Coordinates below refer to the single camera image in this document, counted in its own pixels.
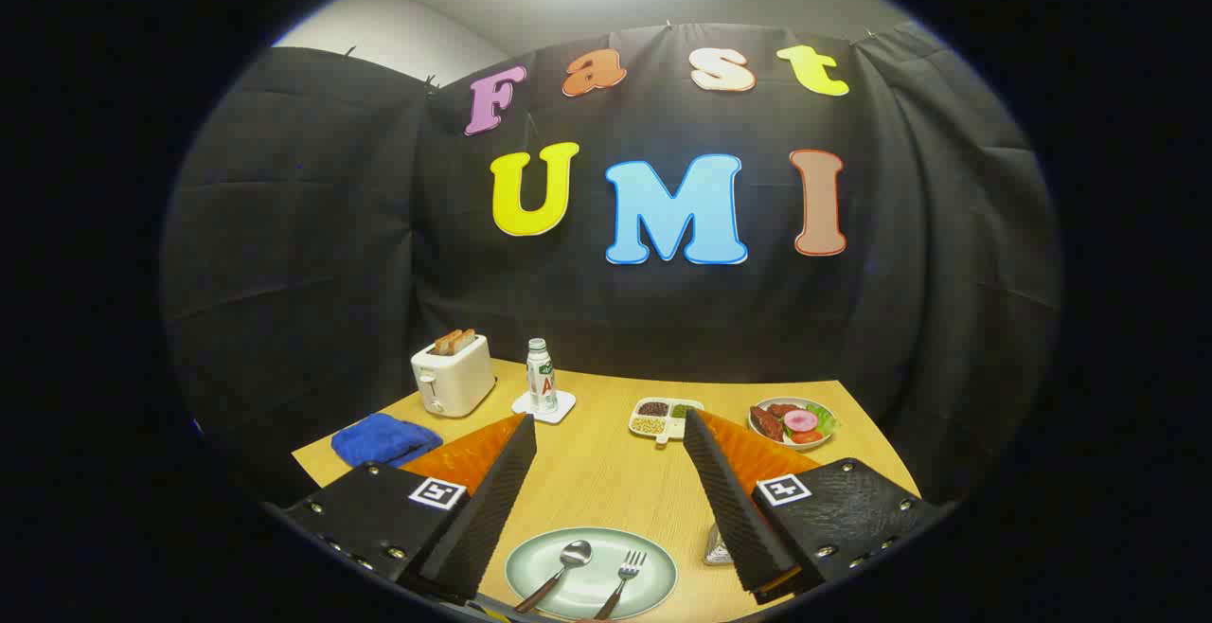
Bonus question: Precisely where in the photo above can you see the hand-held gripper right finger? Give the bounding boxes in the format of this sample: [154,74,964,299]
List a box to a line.
[682,407,948,605]

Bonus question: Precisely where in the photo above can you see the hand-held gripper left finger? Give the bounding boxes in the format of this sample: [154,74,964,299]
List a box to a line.
[279,413,538,605]

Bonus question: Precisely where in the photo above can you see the wooden handled metal spoon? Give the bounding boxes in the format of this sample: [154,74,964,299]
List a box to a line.
[514,540,594,614]

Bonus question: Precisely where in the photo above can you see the wooden handled metal fork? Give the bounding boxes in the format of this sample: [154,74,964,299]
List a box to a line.
[595,550,648,620]

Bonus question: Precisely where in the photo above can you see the beige food plate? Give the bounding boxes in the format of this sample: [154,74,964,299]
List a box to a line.
[747,398,841,453]

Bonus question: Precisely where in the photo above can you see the brown meat piece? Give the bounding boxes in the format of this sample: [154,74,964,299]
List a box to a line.
[751,403,801,442]

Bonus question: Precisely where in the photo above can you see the pale green plate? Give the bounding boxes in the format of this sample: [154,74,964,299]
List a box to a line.
[504,527,679,622]

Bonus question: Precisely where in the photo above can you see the white divided grain dish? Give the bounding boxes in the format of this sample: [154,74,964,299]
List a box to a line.
[628,398,705,447]

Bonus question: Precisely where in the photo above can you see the blue folded towel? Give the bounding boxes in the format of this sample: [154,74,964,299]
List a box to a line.
[330,413,444,469]

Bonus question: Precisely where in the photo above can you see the white coaster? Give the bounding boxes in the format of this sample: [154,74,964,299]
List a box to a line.
[511,389,578,425]

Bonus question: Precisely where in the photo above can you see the white toaster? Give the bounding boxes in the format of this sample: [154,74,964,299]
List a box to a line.
[410,334,497,418]

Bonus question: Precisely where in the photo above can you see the clear water bottle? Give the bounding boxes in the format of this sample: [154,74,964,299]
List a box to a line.
[526,338,560,413]

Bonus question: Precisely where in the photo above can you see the black backdrop cloth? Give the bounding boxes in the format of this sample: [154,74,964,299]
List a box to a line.
[161,22,1066,510]

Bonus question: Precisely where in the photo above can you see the metal wire cutlery basket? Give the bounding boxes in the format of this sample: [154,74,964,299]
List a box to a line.
[703,521,738,567]

